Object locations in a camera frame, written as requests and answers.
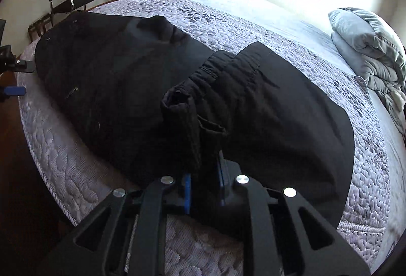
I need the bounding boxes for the folded grey duvet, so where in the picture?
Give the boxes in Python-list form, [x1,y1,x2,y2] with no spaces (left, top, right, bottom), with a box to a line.
[328,8,405,135]

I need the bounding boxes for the small dark wooden stool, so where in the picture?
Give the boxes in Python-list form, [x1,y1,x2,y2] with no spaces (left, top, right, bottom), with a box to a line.
[27,13,54,43]

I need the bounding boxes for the black quilted pants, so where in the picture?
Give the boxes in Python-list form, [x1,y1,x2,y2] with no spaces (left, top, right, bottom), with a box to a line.
[35,12,354,226]

